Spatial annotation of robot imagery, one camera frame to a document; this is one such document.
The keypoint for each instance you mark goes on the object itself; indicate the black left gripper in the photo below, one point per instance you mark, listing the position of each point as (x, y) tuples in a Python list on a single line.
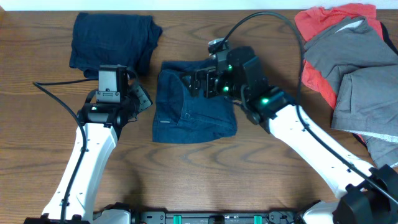
[(145, 102)]

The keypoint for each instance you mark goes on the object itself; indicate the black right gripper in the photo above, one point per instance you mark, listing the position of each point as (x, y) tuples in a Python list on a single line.
[(211, 73)]

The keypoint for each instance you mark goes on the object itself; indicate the navy blue shorts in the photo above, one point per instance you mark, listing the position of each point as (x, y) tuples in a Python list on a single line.
[(183, 119)]

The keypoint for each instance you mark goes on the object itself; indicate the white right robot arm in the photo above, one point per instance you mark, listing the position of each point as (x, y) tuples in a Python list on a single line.
[(364, 194)]

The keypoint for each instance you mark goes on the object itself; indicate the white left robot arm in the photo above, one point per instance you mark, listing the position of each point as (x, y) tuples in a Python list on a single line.
[(116, 102)]

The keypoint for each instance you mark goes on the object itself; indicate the folded navy blue garment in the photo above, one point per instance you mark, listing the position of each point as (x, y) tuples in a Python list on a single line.
[(113, 39)]

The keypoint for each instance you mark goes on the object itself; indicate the red orange shirt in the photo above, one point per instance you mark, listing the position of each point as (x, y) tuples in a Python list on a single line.
[(315, 20)]

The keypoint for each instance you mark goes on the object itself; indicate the grey shorts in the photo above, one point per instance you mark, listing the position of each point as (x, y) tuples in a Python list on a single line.
[(362, 71)]

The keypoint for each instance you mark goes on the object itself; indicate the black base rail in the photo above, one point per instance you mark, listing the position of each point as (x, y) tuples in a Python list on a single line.
[(217, 218)]

